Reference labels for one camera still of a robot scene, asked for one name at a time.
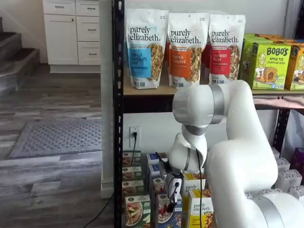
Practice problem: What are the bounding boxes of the blue purely elizabeth granola bag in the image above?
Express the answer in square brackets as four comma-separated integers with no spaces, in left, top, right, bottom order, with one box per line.
[125,9,170,90]

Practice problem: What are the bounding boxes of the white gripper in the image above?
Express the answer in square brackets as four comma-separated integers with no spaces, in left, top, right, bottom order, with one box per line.
[166,173,184,213]

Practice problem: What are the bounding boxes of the green white cereal box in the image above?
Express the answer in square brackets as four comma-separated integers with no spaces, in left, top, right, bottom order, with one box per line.
[125,194,152,228]
[122,180,145,197]
[122,165,143,181]
[123,150,142,167]

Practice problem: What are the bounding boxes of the white wall outlet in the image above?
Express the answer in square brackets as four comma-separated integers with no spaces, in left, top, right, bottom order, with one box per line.
[129,126,141,148]

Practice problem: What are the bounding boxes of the green Bobo's apple pie box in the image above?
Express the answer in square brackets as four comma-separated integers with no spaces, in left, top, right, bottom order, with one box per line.
[242,33,281,45]
[239,38,292,91]

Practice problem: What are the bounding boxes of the yellow purely elizabeth box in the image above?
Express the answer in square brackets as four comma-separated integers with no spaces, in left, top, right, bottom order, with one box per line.
[187,189,214,228]
[182,172,207,198]

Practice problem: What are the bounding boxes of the orange purely elizabeth granola bag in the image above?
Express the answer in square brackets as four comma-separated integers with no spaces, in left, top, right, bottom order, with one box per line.
[167,13,210,89]
[163,41,171,79]

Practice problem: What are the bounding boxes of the red purely elizabeth granola bag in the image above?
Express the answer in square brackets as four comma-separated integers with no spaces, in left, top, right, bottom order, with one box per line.
[201,42,212,79]
[209,14,246,85]

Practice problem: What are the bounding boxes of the gray patterned doormat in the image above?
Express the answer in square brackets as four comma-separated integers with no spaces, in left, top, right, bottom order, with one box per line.
[6,120,103,160]

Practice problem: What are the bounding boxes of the thin black cord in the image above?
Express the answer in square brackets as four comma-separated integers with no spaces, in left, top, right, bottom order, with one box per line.
[83,192,115,228]

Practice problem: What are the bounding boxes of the purple box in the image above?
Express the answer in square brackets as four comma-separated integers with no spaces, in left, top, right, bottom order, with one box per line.
[291,147,304,178]

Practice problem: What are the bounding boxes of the black power cord with plug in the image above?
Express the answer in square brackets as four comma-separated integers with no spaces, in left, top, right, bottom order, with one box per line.
[132,132,139,167]

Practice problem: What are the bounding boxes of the white drawer cabinet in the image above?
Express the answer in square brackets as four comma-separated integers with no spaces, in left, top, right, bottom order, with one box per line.
[42,0,102,74]

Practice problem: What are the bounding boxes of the gray carpeted stairs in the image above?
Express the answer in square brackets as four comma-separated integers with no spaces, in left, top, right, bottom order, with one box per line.
[0,16,40,91]

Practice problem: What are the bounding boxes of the black metal wooden shelf rack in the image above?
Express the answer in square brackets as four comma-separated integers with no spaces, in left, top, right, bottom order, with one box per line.
[111,0,304,228]

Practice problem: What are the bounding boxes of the white plastic sheet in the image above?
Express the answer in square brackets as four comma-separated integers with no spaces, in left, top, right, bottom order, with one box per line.
[284,110,304,152]

